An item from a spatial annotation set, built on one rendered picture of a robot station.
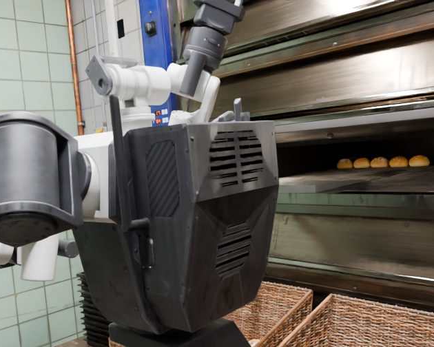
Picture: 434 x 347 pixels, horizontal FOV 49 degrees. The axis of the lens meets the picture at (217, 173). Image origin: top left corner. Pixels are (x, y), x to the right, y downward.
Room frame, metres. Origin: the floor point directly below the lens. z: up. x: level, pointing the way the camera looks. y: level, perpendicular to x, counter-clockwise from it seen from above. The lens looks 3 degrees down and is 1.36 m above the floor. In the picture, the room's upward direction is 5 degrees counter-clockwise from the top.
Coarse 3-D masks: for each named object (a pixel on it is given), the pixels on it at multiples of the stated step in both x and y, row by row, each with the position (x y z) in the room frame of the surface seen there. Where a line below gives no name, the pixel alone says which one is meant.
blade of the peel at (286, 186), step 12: (288, 180) 2.10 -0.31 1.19; (300, 180) 2.04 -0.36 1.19; (312, 180) 2.00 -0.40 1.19; (324, 180) 1.95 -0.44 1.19; (336, 180) 1.90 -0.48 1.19; (348, 180) 1.86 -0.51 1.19; (360, 180) 1.80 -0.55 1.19; (288, 192) 1.66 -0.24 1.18; (300, 192) 1.62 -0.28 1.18; (312, 192) 1.59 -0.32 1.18
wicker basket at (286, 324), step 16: (272, 288) 1.69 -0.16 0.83; (288, 288) 1.64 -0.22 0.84; (304, 288) 1.60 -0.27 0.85; (272, 304) 1.67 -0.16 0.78; (288, 304) 1.62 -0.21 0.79; (304, 304) 1.54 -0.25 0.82; (240, 320) 1.76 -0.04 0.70; (256, 320) 1.71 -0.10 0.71; (288, 320) 1.46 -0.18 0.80; (256, 336) 1.69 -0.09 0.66; (272, 336) 1.41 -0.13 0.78
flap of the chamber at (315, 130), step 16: (400, 112) 1.21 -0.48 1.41; (416, 112) 1.18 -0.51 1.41; (432, 112) 1.15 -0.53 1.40; (288, 128) 1.46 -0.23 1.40; (304, 128) 1.42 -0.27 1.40; (320, 128) 1.38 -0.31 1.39; (336, 128) 1.35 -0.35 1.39; (352, 128) 1.35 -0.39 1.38; (368, 128) 1.34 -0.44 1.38; (384, 128) 1.33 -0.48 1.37; (400, 128) 1.32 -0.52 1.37; (416, 128) 1.32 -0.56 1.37; (432, 128) 1.31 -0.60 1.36
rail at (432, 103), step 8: (400, 104) 1.21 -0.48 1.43; (408, 104) 1.20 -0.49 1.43; (416, 104) 1.18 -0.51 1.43; (424, 104) 1.17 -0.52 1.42; (432, 104) 1.15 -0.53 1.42; (336, 112) 1.34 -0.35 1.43; (344, 112) 1.32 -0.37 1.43; (352, 112) 1.31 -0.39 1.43; (360, 112) 1.29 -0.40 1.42; (368, 112) 1.27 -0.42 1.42; (376, 112) 1.26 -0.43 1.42; (384, 112) 1.24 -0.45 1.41; (280, 120) 1.48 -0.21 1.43; (288, 120) 1.46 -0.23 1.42; (296, 120) 1.44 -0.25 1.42; (304, 120) 1.42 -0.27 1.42; (312, 120) 1.40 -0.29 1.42
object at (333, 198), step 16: (320, 192) 1.59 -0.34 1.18; (336, 192) 1.55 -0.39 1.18; (352, 192) 1.51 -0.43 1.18; (368, 192) 1.48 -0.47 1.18; (384, 192) 1.44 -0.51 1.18; (400, 192) 1.41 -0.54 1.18; (416, 192) 1.38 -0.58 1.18; (432, 192) 1.35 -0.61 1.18; (416, 208) 1.34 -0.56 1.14; (432, 208) 1.31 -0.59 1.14
